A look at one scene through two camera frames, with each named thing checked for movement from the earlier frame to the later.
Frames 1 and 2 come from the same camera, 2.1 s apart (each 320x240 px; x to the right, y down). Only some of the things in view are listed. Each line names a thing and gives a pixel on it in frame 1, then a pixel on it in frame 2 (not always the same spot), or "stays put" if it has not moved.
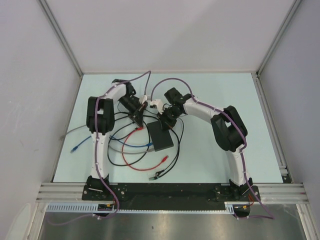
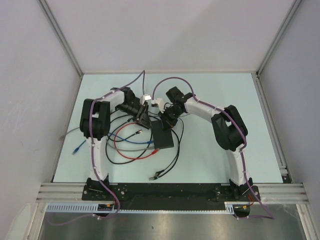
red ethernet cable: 162,161 → 154,152
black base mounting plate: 171,193 stays put
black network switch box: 161,139 stays put
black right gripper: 167,125 stays put
